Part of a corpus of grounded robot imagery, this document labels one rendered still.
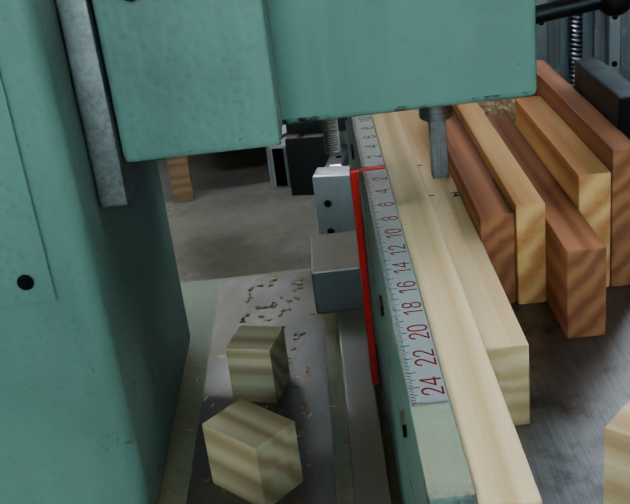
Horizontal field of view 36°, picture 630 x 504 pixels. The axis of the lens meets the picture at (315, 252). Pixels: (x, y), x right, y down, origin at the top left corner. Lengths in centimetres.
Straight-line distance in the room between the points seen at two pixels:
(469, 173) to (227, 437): 20
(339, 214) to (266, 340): 51
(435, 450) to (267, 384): 32
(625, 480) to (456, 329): 9
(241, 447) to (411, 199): 16
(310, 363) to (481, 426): 35
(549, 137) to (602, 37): 75
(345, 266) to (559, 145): 21
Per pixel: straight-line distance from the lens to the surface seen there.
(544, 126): 58
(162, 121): 48
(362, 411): 59
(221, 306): 77
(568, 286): 47
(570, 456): 41
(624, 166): 51
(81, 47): 47
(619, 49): 130
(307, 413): 62
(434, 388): 35
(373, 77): 50
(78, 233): 46
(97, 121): 48
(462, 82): 51
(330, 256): 71
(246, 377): 63
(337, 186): 111
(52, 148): 45
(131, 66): 47
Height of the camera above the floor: 114
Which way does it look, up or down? 24 degrees down
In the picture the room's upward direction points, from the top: 7 degrees counter-clockwise
